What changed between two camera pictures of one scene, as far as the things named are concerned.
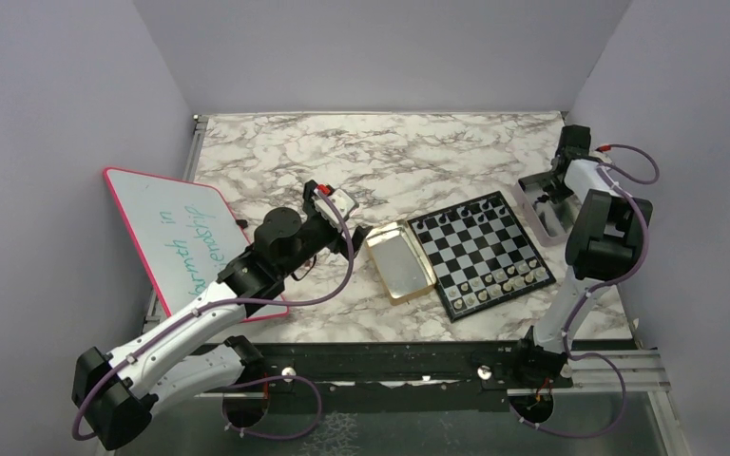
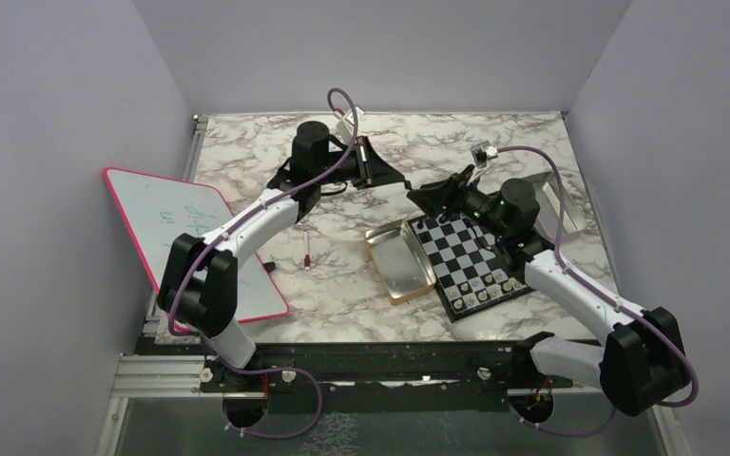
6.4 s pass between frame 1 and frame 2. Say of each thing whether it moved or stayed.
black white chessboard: stayed
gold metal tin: stayed
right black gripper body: moved
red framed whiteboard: stayed
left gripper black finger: moved
